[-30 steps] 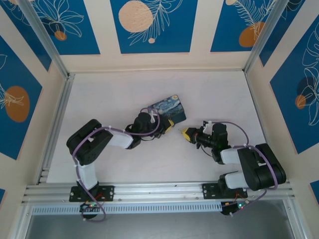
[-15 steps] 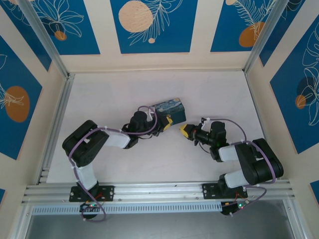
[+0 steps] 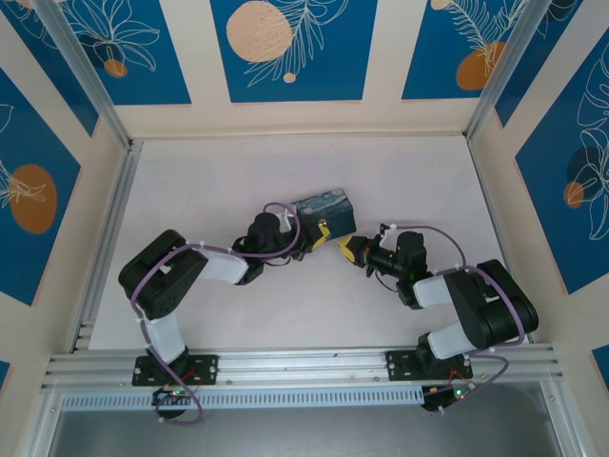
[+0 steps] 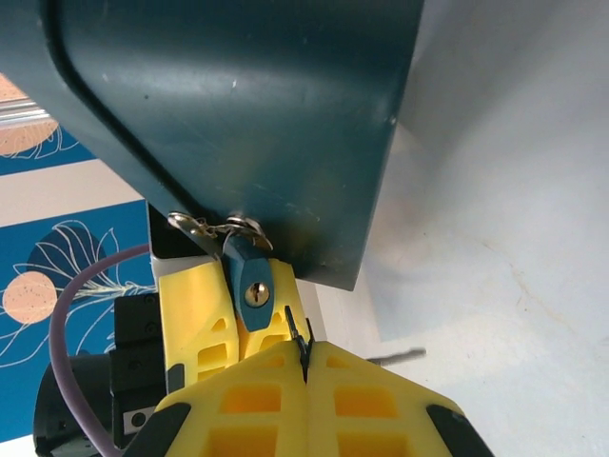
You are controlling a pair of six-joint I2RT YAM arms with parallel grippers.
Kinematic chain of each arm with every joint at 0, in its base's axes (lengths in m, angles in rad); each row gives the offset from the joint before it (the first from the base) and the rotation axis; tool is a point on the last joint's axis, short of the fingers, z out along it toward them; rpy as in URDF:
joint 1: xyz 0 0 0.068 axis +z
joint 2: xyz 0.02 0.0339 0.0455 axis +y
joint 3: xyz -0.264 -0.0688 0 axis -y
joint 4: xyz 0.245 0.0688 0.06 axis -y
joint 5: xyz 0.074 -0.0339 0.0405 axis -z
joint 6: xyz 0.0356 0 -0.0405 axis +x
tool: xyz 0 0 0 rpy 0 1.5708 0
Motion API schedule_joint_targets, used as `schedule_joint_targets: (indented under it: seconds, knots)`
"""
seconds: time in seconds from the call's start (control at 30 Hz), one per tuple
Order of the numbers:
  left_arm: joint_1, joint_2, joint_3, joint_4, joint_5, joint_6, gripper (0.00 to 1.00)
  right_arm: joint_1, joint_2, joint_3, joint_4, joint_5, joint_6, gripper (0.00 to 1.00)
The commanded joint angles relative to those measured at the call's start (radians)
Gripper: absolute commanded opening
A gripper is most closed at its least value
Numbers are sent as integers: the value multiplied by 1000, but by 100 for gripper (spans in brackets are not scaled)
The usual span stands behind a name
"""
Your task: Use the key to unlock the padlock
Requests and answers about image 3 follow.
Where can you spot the blue starry night box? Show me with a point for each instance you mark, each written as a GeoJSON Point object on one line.
{"type": "Point", "coordinates": [328, 204]}

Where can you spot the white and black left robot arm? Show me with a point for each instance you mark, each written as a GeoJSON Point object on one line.
{"type": "Point", "coordinates": [223, 266]}

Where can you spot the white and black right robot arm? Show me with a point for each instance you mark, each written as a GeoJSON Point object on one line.
{"type": "Point", "coordinates": [433, 290]}

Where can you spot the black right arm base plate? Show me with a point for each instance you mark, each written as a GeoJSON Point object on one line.
{"type": "Point", "coordinates": [399, 364]}

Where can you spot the aluminium mounting rail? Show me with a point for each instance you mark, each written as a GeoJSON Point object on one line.
{"type": "Point", "coordinates": [295, 364]}

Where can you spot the aluminium table side rail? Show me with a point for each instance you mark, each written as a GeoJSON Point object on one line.
{"type": "Point", "coordinates": [119, 224]}

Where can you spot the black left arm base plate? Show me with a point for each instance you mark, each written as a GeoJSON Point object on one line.
{"type": "Point", "coordinates": [209, 369]}

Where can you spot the aluminium frame post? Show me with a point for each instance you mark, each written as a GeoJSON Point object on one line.
{"type": "Point", "coordinates": [499, 71]}
{"type": "Point", "coordinates": [85, 71]}

